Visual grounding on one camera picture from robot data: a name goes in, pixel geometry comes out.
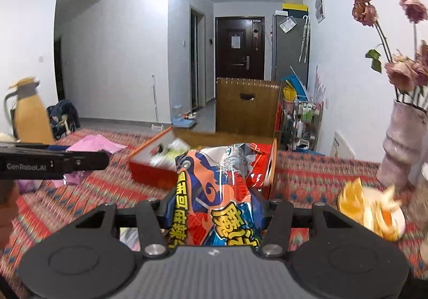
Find brown wooden chair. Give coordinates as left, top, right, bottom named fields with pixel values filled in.
left=215, top=78, right=280, bottom=138

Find yellow box on fridge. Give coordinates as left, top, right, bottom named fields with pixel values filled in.
left=282, top=2, right=308, bottom=12

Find wall electrical panel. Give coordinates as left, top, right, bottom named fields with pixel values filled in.
left=314, top=0, right=326, bottom=24

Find dried pink roses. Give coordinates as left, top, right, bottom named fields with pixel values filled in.
left=347, top=0, right=428, bottom=108

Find wire storage rack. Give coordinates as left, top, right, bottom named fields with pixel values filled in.
left=279, top=99, right=324, bottom=155

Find white panel against wall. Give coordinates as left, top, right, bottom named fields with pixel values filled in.
left=330, top=131, right=356, bottom=160

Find red cardboard snack box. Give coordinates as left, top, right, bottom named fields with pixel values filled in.
left=128, top=126, right=277, bottom=198

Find person's left hand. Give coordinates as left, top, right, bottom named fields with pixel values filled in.
left=1, top=181, right=20, bottom=252

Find pink snack packet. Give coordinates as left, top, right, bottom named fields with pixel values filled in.
left=52, top=134, right=126, bottom=188

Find red orange chip bag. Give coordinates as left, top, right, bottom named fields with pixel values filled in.
left=166, top=143, right=276, bottom=249

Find purple tissue pack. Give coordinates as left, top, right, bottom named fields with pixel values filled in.
left=16, top=179, right=43, bottom=195

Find yellow thermos jug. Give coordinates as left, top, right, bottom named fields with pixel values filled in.
left=4, top=77, right=55, bottom=145

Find plate of orange peels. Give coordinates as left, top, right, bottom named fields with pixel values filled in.
left=337, top=179, right=406, bottom=242

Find dark entrance door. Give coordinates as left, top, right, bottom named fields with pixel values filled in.
left=215, top=16, right=265, bottom=80

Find grey refrigerator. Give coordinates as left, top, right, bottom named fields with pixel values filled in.
left=271, top=10, right=311, bottom=86

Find pink ceramic vase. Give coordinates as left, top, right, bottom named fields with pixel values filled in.
left=376, top=101, right=427, bottom=190

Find patterned red tablecloth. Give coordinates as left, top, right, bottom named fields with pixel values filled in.
left=0, top=128, right=428, bottom=299

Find small blue floor stool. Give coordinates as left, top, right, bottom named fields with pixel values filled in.
left=172, top=105, right=197, bottom=129

